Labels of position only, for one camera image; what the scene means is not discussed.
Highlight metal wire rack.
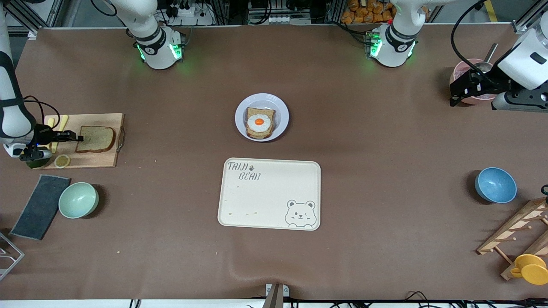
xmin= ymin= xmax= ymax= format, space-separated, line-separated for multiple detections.
xmin=0 ymin=231 xmax=25 ymax=281

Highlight cream bear print tray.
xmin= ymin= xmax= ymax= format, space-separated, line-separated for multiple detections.
xmin=217 ymin=158 xmax=321 ymax=231

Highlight orange snack packs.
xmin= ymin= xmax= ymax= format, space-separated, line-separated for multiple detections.
xmin=341 ymin=0 xmax=394 ymax=24

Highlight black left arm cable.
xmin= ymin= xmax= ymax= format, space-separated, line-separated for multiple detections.
xmin=452 ymin=0 xmax=497 ymax=80

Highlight metal scoop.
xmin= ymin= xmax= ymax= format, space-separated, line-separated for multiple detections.
xmin=474 ymin=43 xmax=499 ymax=74

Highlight black floor cables bundle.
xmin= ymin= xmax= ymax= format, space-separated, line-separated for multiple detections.
xmin=325 ymin=291 xmax=548 ymax=308

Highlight dark grey cloth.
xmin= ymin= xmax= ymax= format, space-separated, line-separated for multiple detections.
xmin=9 ymin=174 xmax=71 ymax=241

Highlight white round plate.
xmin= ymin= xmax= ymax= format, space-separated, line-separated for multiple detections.
xmin=235 ymin=93 xmax=290 ymax=142

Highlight green avocado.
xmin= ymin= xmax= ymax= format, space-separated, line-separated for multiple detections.
xmin=26 ymin=156 xmax=52 ymax=169

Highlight wooden peg rack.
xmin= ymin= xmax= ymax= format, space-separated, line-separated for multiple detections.
xmin=476 ymin=198 xmax=548 ymax=281

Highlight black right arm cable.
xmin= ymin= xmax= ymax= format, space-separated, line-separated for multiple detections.
xmin=24 ymin=95 xmax=51 ymax=129

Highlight white power strip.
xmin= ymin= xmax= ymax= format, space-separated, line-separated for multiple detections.
xmin=165 ymin=0 xmax=214 ymax=26

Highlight plain brown bread slice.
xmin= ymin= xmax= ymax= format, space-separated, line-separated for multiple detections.
xmin=75 ymin=125 xmax=116 ymax=154

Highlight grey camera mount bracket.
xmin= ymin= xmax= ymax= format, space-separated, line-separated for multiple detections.
xmin=262 ymin=283 xmax=290 ymax=308

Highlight yellow cup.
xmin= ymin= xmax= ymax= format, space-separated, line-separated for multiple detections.
xmin=509 ymin=254 xmax=548 ymax=286

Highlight light green bowl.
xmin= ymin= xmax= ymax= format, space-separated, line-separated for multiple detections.
xmin=58 ymin=182 xmax=99 ymax=219

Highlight blue bowl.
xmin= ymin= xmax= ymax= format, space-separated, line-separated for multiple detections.
xmin=474 ymin=167 xmax=518 ymax=204

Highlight pink bowl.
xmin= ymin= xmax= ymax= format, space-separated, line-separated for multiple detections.
xmin=449 ymin=59 xmax=498 ymax=105

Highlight yellow plastic knife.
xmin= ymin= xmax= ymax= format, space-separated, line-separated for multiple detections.
xmin=51 ymin=115 xmax=69 ymax=154

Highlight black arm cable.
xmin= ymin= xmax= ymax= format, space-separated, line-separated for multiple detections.
xmin=452 ymin=0 xmax=497 ymax=80
xmin=24 ymin=95 xmax=51 ymax=129

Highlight fried egg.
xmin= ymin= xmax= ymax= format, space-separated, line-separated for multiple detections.
xmin=247 ymin=113 xmax=272 ymax=133

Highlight wooden cutting board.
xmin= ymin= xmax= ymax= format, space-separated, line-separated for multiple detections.
xmin=43 ymin=113 xmax=126 ymax=170

